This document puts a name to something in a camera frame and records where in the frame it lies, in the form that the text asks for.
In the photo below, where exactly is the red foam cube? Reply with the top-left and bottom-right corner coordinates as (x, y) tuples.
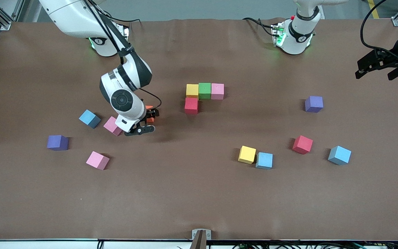
(184, 98), (199, 115)
(292, 135), (313, 155)

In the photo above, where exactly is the yellow foam cube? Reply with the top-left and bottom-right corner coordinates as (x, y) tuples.
(186, 84), (200, 100)
(238, 145), (257, 165)

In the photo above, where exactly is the green foam cube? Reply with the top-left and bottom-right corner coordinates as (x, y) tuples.
(199, 83), (212, 100)

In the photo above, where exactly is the pink foam cube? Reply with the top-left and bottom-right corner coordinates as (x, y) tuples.
(211, 83), (225, 100)
(86, 151), (110, 170)
(103, 116), (123, 136)

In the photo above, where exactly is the blue foam cube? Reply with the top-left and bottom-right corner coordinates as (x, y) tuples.
(256, 152), (274, 170)
(328, 145), (352, 165)
(79, 110), (101, 129)

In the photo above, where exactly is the purple foam cube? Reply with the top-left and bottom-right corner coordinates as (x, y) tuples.
(47, 135), (69, 151)
(304, 96), (324, 113)

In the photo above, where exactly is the brown table cover mat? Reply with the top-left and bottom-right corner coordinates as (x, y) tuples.
(0, 17), (398, 241)

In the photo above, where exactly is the black arm base cable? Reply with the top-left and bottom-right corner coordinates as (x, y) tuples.
(243, 17), (276, 35)

